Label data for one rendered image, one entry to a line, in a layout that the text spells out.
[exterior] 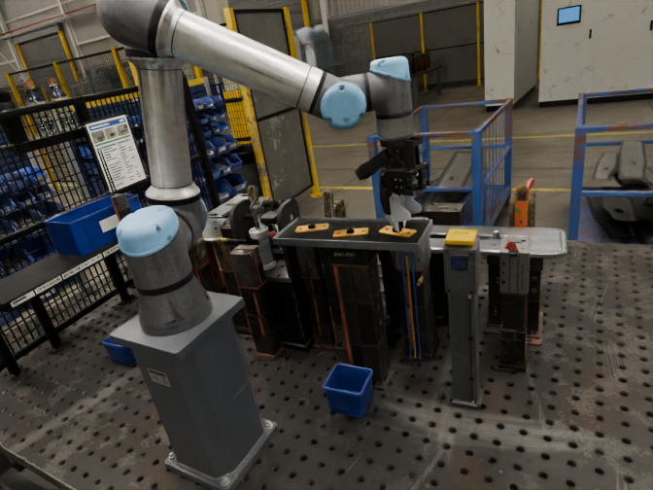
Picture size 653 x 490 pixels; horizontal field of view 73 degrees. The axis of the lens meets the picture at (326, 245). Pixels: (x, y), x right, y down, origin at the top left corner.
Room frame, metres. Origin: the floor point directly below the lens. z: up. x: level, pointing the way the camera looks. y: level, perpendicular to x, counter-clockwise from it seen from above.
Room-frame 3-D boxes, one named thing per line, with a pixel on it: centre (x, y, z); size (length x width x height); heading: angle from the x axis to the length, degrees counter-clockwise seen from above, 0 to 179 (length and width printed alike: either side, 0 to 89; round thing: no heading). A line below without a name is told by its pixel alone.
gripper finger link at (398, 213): (0.91, -0.17, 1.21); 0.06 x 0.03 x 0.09; 44
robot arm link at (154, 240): (0.84, 0.34, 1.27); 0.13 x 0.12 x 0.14; 175
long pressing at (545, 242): (1.39, -0.04, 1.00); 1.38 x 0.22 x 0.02; 62
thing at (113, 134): (1.97, 0.83, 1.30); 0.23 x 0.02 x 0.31; 152
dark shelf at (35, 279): (1.65, 0.86, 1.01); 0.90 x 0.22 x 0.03; 152
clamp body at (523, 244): (0.97, -0.46, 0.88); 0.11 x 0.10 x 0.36; 152
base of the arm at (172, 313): (0.84, 0.34, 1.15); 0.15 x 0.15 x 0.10
